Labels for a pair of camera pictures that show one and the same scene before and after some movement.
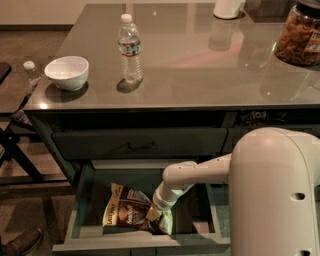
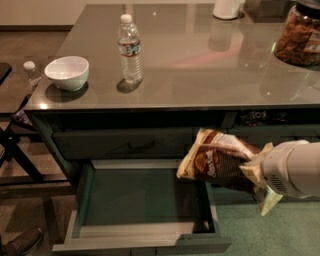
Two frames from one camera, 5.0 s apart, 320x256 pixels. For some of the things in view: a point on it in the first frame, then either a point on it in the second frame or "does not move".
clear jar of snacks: [299, 39] does not move
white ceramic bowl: [68, 73] does not move
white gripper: [160, 202] → [275, 168]
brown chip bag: [129, 207] → [216, 156]
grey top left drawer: [143, 143] does not move
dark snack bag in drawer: [257, 118] does not move
